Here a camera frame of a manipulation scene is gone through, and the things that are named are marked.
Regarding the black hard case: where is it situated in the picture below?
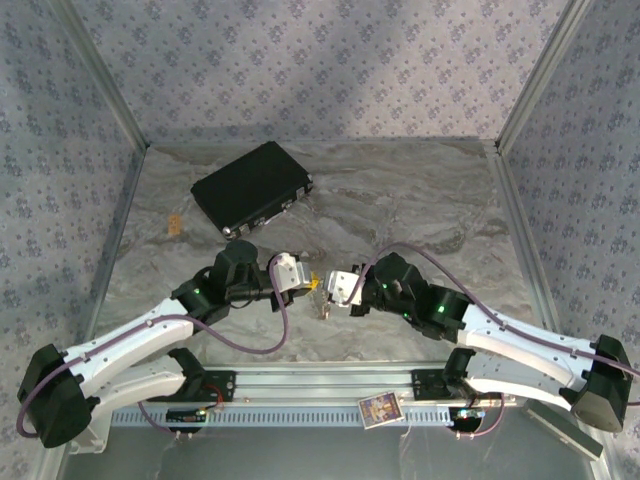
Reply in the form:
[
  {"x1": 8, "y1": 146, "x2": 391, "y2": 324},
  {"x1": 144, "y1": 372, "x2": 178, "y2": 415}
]
[{"x1": 190, "y1": 141, "x2": 315, "y2": 242}]

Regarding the colourful printed card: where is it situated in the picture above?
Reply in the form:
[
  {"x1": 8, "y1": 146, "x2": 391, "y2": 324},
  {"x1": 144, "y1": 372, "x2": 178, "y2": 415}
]
[{"x1": 356, "y1": 393, "x2": 405, "y2": 430}]

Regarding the right circuit board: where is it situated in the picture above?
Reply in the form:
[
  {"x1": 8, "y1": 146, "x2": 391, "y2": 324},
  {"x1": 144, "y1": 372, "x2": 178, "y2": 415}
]
[{"x1": 449, "y1": 407, "x2": 487, "y2": 431}]

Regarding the circuit board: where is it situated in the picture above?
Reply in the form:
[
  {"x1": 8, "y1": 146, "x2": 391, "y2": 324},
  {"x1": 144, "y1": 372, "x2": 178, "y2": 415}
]
[
  {"x1": 449, "y1": 407, "x2": 487, "y2": 431},
  {"x1": 166, "y1": 407, "x2": 209, "y2": 425}
]

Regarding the left circuit board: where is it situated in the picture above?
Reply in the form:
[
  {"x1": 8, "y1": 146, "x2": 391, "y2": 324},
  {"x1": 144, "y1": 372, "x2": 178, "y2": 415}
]
[{"x1": 166, "y1": 407, "x2": 209, "y2": 425}]

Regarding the grey metal bar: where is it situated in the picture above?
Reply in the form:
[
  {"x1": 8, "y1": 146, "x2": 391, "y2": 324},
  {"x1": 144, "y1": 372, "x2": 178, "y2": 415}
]
[{"x1": 519, "y1": 399, "x2": 605, "y2": 461}]

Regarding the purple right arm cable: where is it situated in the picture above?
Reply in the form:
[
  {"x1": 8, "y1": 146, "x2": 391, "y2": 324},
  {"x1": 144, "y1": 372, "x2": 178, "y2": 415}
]
[{"x1": 355, "y1": 242, "x2": 640, "y2": 440}]

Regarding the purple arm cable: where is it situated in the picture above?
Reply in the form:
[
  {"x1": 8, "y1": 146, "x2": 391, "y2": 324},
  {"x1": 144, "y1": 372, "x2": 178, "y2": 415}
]
[
  {"x1": 355, "y1": 242, "x2": 640, "y2": 440},
  {"x1": 17, "y1": 257, "x2": 291, "y2": 439}
]

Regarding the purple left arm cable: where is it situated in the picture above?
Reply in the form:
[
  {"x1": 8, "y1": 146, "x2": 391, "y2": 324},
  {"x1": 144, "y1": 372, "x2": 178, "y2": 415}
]
[{"x1": 17, "y1": 257, "x2": 291, "y2": 439}]

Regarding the aluminium front rail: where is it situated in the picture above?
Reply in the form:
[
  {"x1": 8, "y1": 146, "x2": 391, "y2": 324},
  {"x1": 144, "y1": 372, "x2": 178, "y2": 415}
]
[{"x1": 94, "y1": 363, "x2": 576, "y2": 409}]

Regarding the aluminium rail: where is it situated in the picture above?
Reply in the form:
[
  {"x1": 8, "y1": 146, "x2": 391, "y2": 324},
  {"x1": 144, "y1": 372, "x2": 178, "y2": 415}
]
[
  {"x1": 94, "y1": 363, "x2": 576, "y2": 409},
  {"x1": 74, "y1": 144, "x2": 151, "y2": 361},
  {"x1": 482, "y1": 139, "x2": 574, "y2": 351}
]

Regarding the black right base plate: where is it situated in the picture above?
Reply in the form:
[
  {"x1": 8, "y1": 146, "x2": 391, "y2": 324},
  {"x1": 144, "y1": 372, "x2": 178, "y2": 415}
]
[{"x1": 410, "y1": 368, "x2": 503, "y2": 401}]

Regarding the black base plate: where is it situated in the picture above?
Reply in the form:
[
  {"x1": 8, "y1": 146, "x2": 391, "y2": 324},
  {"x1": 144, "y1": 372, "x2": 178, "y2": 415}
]
[
  {"x1": 410, "y1": 368, "x2": 503, "y2": 401},
  {"x1": 145, "y1": 368, "x2": 237, "y2": 404}
]

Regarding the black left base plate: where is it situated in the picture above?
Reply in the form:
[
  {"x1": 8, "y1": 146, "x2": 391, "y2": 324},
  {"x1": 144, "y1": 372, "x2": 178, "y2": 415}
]
[{"x1": 145, "y1": 368, "x2": 237, "y2": 404}]

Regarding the aluminium left side rail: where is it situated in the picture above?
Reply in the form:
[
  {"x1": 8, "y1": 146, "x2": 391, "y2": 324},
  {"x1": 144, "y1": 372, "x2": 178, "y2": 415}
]
[{"x1": 74, "y1": 144, "x2": 151, "y2": 361}]

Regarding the slotted grey cable duct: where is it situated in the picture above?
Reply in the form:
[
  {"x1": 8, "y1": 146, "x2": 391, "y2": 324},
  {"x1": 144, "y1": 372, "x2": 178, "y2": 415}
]
[{"x1": 109, "y1": 405, "x2": 464, "y2": 430}]

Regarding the aluminium right side rail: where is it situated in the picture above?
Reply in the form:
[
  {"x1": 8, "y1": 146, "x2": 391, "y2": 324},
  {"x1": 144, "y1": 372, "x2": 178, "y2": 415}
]
[{"x1": 482, "y1": 139, "x2": 574, "y2": 351}]

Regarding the white plastic bracket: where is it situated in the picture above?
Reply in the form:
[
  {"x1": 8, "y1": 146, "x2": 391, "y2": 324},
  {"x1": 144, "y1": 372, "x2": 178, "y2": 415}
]
[{"x1": 67, "y1": 414, "x2": 109, "y2": 455}]

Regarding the aluminium left corner post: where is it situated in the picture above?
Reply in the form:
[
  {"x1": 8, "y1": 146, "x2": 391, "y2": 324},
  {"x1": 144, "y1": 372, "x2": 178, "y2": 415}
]
[{"x1": 49, "y1": 0, "x2": 152, "y2": 151}]

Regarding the aluminium corner post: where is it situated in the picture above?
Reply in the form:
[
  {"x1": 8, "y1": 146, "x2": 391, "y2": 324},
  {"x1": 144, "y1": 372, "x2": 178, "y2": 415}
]
[
  {"x1": 49, "y1": 0, "x2": 152, "y2": 151},
  {"x1": 493, "y1": 0, "x2": 597, "y2": 154}
]

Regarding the aluminium right corner post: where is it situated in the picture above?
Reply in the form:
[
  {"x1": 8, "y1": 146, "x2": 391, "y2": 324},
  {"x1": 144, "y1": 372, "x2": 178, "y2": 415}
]
[{"x1": 493, "y1": 0, "x2": 597, "y2": 154}]

